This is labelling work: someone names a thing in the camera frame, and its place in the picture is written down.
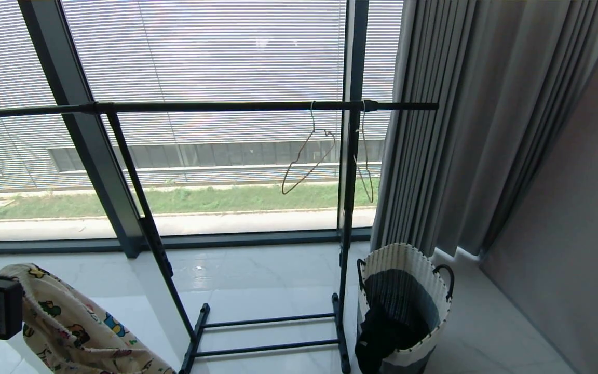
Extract cream printed shorts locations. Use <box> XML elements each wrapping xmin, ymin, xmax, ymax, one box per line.
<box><xmin>0</xmin><ymin>263</ymin><xmax>178</xmax><ymax>374</ymax></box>

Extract pink clothes hanger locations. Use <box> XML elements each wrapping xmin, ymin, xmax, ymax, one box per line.
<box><xmin>354</xmin><ymin>101</ymin><xmax>375</xmax><ymax>204</ymax></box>
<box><xmin>281</xmin><ymin>101</ymin><xmax>337</xmax><ymax>195</ymax></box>

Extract black clothes rack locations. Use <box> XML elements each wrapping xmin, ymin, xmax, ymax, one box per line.
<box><xmin>0</xmin><ymin>100</ymin><xmax>440</xmax><ymax>374</ymax></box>

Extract white laundry basket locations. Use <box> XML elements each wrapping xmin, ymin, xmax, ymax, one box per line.
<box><xmin>355</xmin><ymin>243</ymin><xmax>455</xmax><ymax>374</ymax></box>

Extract window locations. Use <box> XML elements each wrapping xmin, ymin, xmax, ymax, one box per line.
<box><xmin>0</xmin><ymin>0</ymin><xmax>409</xmax><ymax>259</ymax></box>

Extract black garment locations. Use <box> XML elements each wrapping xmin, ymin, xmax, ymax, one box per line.
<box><xmin>355</xmin><ymin>303</ymin><xmax>432</xmax><ymax>374</ymax></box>

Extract grey curtain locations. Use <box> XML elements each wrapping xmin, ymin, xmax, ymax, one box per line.
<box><xmin>369</xmin><ymin>0</ymin><xmax>598</xmax><ymax>258</ymax></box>

